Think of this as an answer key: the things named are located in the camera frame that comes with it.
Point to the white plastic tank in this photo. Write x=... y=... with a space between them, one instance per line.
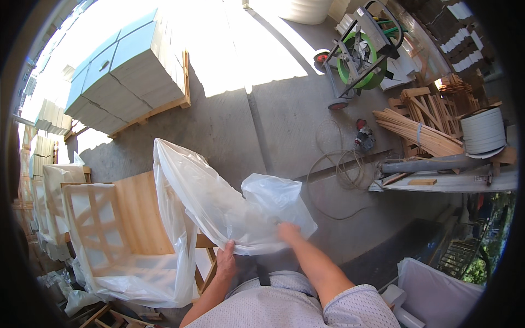
x=305 y=10

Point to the row of plastic-lined wooden crates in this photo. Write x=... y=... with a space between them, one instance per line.
x=51 y=196

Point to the white plastic-lined box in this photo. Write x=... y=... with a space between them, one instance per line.
x=434 y=295

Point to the grey pipe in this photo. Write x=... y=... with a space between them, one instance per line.
x=426 y=165

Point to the person's right hand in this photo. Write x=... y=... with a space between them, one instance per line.
x=291 y=233

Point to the clear plastic sheet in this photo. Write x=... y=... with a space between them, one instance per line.
x=205 y=205

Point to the red power tool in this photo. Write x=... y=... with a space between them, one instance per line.
x=364 y=135

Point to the small wooden block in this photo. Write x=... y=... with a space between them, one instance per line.
x=422 y=181

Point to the heap of wood scraps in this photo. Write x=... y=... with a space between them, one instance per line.
x=119 y=317

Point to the bundle of wooden slats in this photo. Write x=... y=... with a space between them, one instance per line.
x=418 y=133

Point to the person's legs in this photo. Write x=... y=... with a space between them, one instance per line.
x=250 y=266

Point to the person's left hand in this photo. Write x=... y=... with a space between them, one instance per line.
x=226 y=263

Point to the metal grille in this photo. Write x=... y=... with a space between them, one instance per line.
x=461 y=256

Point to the stack of white slabs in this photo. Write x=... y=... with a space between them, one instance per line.
x=52 y=117

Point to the stack of wooden frames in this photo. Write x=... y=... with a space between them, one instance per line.
x=434 y=106

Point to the grey metal beam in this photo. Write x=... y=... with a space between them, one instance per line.
x=451 y=182

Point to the pallet of white slabs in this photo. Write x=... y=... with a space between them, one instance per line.
x=127 y=73

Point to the dark ramp plate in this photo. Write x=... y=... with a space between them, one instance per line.
x=393 y=250

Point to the wooden crate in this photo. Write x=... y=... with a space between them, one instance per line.
x=139 y=213

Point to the person's right fingers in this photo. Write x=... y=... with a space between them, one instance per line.
x=281 y=227

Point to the heap of dark and white stones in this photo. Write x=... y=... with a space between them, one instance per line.
x=463 y=37

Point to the person's body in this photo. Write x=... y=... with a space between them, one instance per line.
x=287 y=305

